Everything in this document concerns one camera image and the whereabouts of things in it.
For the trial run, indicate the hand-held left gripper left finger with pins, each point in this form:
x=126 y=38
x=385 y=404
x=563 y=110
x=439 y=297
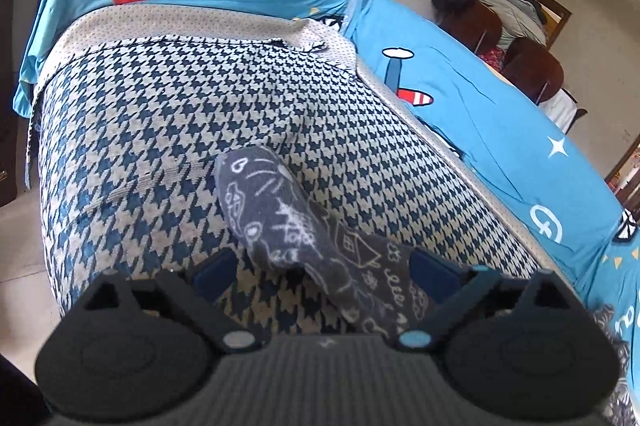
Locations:
x=215 y=277

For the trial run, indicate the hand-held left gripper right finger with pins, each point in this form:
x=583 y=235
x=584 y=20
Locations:
x=432 y=275

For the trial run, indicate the grey patterned zip jacket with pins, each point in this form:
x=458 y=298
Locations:
x=280 y=216

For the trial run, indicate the blue printed sofa cover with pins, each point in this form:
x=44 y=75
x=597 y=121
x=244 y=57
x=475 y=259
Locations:
x=500 y=130

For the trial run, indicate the houndstooth sofa seat cover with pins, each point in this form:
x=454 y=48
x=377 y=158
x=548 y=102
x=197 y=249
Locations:
x=150 y=130

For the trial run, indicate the table with white tablecloth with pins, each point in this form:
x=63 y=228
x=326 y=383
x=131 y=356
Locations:
x=560 y=108

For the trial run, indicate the dark wooden doorway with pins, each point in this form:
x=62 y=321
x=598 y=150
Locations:
x=627 y=178

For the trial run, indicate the red floral cloth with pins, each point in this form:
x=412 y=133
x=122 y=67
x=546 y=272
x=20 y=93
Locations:
x=491 y=56

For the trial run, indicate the wooden chair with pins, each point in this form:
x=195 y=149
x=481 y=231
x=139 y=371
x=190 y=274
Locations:
x=472 y=25
x=532 y=70

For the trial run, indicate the person's dark clothing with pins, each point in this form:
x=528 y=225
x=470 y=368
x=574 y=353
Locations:
x=17 y=396

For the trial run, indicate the light grey coat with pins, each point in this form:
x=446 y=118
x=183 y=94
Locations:
x=515 y=18

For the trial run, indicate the yellowish wooden door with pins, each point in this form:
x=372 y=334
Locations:
x=555 y=13

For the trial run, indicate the dark wooden cabinet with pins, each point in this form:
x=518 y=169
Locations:
x=10 y=55

